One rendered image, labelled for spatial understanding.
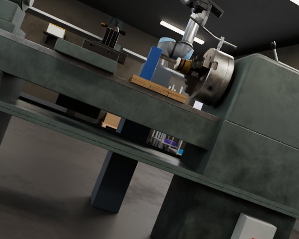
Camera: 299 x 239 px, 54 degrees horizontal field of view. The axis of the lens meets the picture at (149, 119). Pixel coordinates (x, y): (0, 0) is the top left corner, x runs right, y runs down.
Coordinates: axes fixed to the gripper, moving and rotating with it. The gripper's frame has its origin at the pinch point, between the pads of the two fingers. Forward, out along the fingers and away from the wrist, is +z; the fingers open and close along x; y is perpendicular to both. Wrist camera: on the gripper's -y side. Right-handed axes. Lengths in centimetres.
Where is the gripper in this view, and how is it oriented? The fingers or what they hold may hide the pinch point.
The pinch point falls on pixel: (203, 24)
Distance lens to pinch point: 175.0
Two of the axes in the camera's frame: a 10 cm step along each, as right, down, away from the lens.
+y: -9.3, -3.4, -1.7
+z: -2.5, 8.8, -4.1
